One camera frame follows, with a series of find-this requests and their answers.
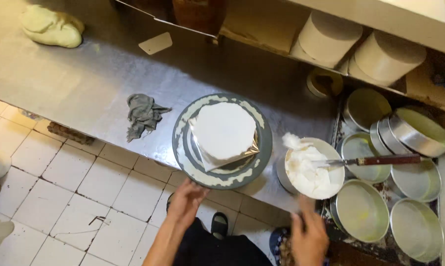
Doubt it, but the cream plastic scraper card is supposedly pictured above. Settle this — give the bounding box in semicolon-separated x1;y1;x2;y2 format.
138;32;173;55

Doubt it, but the person's right hand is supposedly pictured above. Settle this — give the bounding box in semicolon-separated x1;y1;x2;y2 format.
290;196;330;266

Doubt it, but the group of round metal pans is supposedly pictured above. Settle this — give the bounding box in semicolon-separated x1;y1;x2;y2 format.
330;88;445;264

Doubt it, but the white whipped cream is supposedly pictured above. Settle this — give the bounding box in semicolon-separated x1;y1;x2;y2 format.
282;132;343;199

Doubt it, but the gold cake board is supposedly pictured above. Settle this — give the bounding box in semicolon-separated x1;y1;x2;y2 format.
190;127;261;172

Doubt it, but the pale yellow dough lump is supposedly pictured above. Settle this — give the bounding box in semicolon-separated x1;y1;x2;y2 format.
21;4;85;49

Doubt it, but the person's black clothing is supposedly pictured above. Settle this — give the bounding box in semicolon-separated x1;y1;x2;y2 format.
172;217;273;266

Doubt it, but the person's blue sandal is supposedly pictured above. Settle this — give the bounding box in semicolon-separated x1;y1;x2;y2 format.
269;226;293;266

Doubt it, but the person's black sandal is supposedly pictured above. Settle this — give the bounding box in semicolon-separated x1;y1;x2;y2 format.
211;212;229;240

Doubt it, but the round white cake dummy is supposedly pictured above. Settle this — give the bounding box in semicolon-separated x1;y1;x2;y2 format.
290;10;363;69
347;31;427;87

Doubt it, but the person's left hand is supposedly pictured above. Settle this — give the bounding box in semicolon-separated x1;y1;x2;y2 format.
166;178;211;232

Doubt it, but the white bowl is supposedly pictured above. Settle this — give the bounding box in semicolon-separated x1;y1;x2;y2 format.
276;137;346;200

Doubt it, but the grey cake turntable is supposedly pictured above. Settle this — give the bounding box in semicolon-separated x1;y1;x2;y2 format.
172;93;273;190

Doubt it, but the white frosted cake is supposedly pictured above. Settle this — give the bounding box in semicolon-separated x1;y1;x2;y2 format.
188;101;257;162

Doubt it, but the wooden shelf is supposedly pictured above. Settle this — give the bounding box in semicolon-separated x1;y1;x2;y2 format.
219;0;445;117

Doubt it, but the grey cloth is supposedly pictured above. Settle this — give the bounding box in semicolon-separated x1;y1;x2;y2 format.
126;93;172;143

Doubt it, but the tape roll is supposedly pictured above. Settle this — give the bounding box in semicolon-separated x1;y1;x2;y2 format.
306;67;344;98

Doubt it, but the brown-handled palette knife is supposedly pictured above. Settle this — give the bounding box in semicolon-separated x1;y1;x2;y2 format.
311;154;422;169

